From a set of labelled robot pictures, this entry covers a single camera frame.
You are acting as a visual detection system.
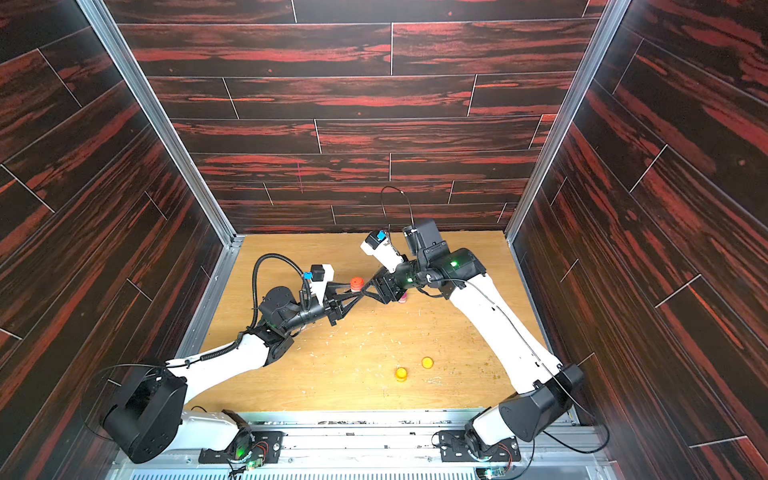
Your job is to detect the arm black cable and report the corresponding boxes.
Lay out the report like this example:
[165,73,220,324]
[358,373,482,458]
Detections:
[250,253,307,328]
[380,184,611,478]

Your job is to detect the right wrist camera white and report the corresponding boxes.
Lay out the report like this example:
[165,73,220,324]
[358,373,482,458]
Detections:
[360,230,404,273]

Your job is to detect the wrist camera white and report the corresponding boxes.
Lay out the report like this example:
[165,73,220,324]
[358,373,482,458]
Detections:
[360,230,404,273]
[303,264,334,303]

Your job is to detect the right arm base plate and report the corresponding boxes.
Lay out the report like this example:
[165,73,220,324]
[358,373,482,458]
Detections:
[431,429,521,463]

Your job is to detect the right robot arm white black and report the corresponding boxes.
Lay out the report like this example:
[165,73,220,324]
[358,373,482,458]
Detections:
[361,220,584,458]

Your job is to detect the aluminium front rail frame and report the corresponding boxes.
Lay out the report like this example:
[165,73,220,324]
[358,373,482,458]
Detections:
[107,409,619,479]

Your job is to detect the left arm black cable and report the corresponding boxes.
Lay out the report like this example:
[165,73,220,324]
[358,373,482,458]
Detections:
[250,253,307,328]

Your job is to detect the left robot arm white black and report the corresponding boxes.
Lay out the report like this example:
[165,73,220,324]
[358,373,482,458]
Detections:
[100,278,365,463]

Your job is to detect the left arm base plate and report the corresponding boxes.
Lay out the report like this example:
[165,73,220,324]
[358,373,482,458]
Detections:
[198,430,284,467]

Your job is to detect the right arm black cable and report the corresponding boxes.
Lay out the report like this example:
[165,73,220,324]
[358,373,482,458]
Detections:
[380,184,611,478]

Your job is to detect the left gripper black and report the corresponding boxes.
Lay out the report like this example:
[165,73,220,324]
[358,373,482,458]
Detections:
[279,285,361,337]

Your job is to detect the red-orange paint jar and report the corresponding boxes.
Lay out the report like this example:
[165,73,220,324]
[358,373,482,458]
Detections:
[349,277,365,292]

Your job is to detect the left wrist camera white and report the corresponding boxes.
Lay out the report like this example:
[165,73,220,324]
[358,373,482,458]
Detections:
[303,264,334,303]

